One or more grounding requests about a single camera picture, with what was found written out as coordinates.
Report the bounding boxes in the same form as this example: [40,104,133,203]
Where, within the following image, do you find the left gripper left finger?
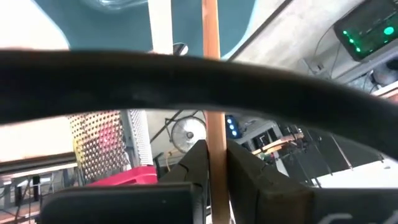
[39,139,210,224]

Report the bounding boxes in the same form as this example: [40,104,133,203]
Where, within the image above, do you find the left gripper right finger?
[226,139,398,224]

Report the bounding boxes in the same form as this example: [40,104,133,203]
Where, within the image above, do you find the wooden slotted spatula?
[201,0,231,224]

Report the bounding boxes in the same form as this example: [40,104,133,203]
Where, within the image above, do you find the device with blue lights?
[225,114,241,138]

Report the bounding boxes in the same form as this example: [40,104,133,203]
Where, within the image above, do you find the black round fan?
[170,116,207,154]

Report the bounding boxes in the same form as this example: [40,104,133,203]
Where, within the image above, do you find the teal plastic bin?
[34,0,257,60]

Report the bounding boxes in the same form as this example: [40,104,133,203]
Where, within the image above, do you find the dark device green lights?
[333,0,398,62]

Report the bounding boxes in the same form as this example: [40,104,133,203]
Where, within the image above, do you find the steel box grater red handle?
[67,108,158,187]

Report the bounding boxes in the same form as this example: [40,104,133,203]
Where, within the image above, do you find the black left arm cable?
[0,49,398,162]

